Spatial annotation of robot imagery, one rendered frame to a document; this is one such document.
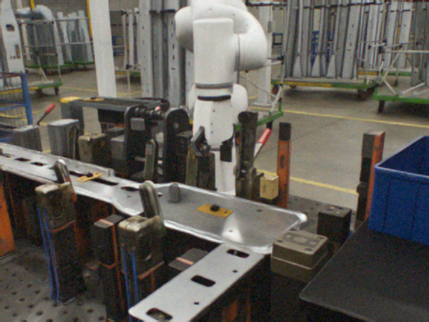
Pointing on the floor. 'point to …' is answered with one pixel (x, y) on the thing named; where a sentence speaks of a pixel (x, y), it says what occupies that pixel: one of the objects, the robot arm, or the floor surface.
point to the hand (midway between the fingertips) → (214, 162)
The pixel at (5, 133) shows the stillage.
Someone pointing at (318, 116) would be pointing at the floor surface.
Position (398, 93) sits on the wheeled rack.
